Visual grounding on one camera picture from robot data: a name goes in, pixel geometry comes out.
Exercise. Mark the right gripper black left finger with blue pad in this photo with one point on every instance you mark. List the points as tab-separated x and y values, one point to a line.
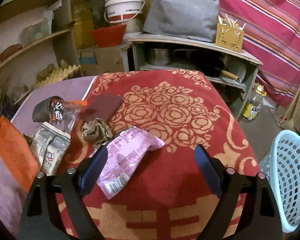
41	218

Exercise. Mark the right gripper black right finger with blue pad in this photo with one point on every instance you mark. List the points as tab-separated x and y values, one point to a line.
260	218

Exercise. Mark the orange snack bag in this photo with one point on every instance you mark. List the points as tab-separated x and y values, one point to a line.
16	155

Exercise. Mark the grey printed snack bag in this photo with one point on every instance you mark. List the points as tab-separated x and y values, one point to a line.
48	148

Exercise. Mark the brown paper ball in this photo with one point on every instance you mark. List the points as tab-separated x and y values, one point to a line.
96	132

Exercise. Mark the pink snack wrapper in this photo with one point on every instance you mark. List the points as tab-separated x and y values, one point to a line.
125	153

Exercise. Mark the light blue plastic basket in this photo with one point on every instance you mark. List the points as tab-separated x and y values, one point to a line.
282	169

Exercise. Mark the red floral table cloth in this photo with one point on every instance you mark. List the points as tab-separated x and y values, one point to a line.
167	197

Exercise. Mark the oil bottle on floor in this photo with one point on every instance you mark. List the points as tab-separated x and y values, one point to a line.
254	103

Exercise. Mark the dark grey crumpled wrapper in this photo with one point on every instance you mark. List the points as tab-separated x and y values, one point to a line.
41	112

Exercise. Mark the clear orange plastic wrapper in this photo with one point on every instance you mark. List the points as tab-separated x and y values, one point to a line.
63	114

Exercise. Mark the dark red scouring pad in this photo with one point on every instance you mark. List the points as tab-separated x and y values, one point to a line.
103	107

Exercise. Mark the grey low shelf cabinet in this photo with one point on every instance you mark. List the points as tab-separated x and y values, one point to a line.
186	54

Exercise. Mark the yellow egg tray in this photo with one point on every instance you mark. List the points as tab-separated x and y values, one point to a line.
59	75

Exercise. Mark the cardboard box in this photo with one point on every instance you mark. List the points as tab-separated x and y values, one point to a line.
97	61

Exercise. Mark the yellow utensil holder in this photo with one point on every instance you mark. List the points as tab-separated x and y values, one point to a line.
229	33

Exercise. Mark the steel pot in cabinet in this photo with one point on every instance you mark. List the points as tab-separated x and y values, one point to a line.
159	57

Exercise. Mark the striped red curtain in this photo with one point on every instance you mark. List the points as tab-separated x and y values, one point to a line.
272	34

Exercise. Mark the red plastic basket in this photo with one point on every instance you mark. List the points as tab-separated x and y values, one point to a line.
109	36

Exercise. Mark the yellow cooking oil jug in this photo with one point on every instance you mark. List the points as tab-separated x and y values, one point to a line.
82	16

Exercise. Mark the white plastic bucket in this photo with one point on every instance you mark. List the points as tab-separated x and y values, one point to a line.
122	11

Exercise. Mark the wooden handled pan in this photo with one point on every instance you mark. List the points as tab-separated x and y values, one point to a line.
215	67

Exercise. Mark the wooden wall shelf unit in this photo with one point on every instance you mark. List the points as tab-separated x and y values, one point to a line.
22	67

